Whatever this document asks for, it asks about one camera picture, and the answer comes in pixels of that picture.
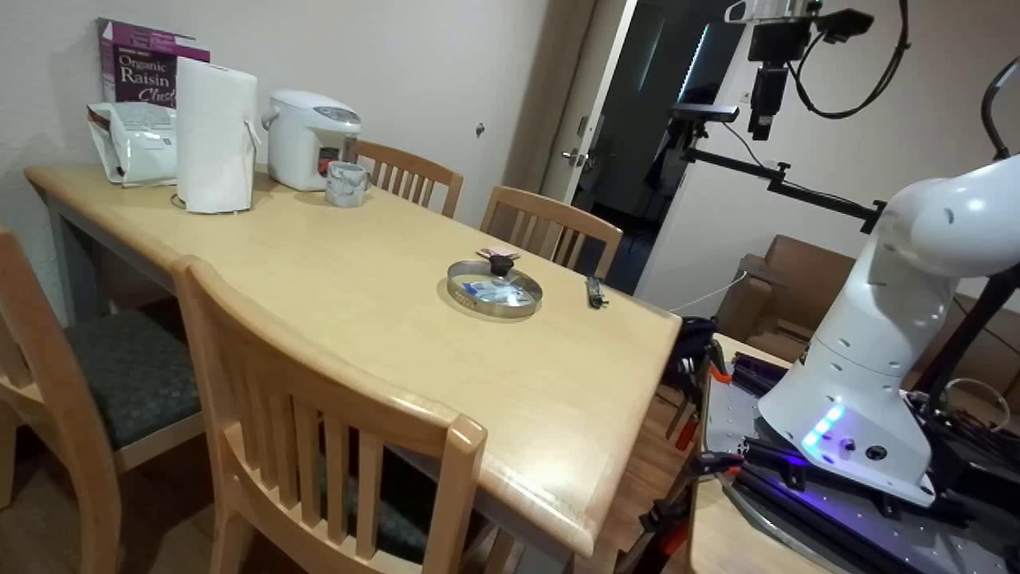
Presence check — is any small glass jar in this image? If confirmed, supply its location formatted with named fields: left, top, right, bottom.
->
left=325, top=163, right=369, bottom=208

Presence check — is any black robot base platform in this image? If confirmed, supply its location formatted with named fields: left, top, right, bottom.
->
left=704, top=352, right=1020, bottom=574

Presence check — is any cardboard box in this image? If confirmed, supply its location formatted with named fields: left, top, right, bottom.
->
left=715, top=237, right=851, bottom=360

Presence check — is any white paper towel roll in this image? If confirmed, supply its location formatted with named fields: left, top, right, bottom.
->
left=174, top=60, right=258, bottom=213

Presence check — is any purple raisin box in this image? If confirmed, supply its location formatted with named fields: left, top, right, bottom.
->
left=97, top=19, right=210, bottom=104

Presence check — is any glass pot lid black knob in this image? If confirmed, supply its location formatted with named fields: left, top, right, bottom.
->
left=445, top=250, right=542, bottom=320

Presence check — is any white electric water boiler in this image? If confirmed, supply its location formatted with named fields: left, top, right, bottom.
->
left=261, top=88, right=360, bottom=192

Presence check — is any near wooden chair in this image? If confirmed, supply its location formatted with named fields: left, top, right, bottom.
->
left=173, top=257, right=486, bottom=574

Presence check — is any far left wooden chair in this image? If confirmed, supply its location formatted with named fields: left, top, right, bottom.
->
left=358, top=139, right=461, bottom=217

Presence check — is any left wooden chair grey cushion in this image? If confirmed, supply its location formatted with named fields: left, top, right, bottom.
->
left=0, top=226, right=208, bottom=574

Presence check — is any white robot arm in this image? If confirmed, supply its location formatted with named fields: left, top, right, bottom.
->
left=759, top=155, right=1020, bottom=507

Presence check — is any blue white packet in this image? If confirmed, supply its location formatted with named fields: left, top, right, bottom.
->
left=464, top=280, right=514, bottom=304

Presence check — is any far right wooden chair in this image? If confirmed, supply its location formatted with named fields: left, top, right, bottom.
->
left=480, top=186, right=622, bottom=280

